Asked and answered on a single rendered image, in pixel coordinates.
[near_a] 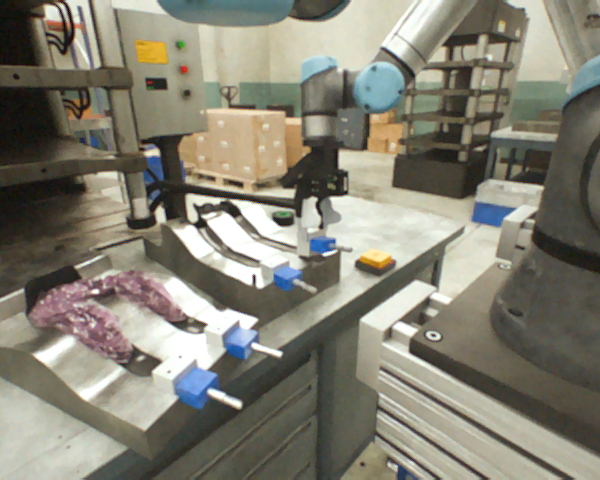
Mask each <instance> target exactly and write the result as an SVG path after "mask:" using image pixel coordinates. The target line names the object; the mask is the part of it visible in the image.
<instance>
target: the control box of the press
mask: <svg viewBox="0 0 600 480"><path fill-rule="evenodd" d="M113 12H114V18H115V23H116V29H117V35H118V40H119V46H120V52H121V57H122V63H123V67H126V69H130V71H132V74H133V80H134V86H132V87H133V88H130V90H127V91H128V96H129V101H130V107H131V113H132V118H133V124H134V130H135V135H136V141H137V147H138V140H139V139H142V138H149V140H150V141H151V142H152V143H153V144H154V145H155V147H156V148H157V149H158V150H159V155H160V161H161V166H162V173H163V179H164V180H171V181H177V182H183V183H184V180H183V172H182V166H181V158H180V151H179V147H180V144H181V142H182V140H183V138H184V136H186V137H189V136H190V135H192V133H201V132H208V131H209V126H208V116H207V106H206V97H205V87H204V77H203V67H202V58H201V48H200V38H199V28H198V24H193V23H188V22H184V21H181V20H178V19H175V18H173V17H171V16H170V15H167V14H160V13H153V12H146V11H138V10H131V9H124V8H116V7H113ZM138 151H139V147H138ZM162 203H163V204H162V205H160V207H161V208H162V209H164V214H165V219H166V221H171V220H175V219H179V218H182V217H181V216H180V214H179V213H180V212H179V210H180V211H182V212H183V214H184V216H185V211H186V217H187V219H189V217H188V210H187V202H186V195H185V194H183V193H182V194H176V195H173V196H171V197H169V198H167V200H164V201H163V202H162ZM178 212H179V213H178Z"/></svg>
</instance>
